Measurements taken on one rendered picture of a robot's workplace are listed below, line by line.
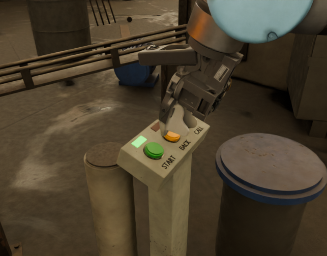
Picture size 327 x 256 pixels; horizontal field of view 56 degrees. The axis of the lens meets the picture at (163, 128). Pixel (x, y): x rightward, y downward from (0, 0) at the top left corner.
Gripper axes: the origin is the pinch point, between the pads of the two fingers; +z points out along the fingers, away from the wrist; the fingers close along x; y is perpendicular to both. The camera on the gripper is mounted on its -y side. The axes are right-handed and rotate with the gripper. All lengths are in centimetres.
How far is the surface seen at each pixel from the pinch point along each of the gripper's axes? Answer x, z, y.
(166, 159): 0.0, 6.7, 3.1
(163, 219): 2.2, 26.7, 8.4
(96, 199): -2.8, 29.8, -8.4
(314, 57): 132, 12, 21
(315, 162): 40, 12, 35
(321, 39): 133, 3, 20
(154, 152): -1.3, 5.6, 0.6
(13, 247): -7, 82, -35
